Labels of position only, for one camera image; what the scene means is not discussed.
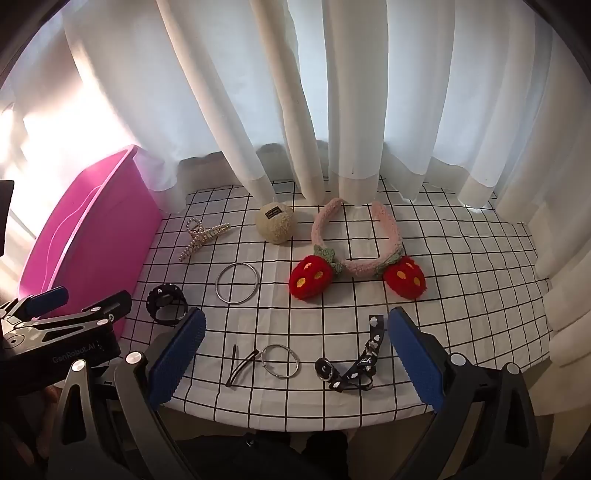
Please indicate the black hair pin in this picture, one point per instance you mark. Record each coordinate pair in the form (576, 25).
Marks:
(240, 369)

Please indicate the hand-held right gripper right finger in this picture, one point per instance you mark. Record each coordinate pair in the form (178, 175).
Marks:
(415, 355)

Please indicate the beige fuzzy round hair clip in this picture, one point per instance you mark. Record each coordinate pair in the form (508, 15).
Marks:
(276, 224)

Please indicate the pearl hair claw clip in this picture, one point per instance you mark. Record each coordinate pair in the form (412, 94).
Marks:
(203, 237)

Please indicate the large silver bangle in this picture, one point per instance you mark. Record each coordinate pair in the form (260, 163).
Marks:
(218, 286)

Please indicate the black wrist watch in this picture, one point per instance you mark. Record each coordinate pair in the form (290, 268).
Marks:
(159, 300)

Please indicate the pink strawberry plush headband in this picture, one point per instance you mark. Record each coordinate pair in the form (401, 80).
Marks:
(311, 274)

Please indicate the pink plastic tub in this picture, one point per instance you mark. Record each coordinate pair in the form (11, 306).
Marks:
(92, 230)

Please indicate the dark furniture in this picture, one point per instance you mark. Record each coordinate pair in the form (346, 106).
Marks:
(5, 217)

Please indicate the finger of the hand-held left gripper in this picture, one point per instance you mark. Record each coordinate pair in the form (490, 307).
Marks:
(46, 302)
(111, 307)

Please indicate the white curtain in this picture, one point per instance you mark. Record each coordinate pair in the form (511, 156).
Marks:
(323, 92)

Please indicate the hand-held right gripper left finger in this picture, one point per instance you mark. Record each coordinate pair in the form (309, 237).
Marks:
(178, 355)

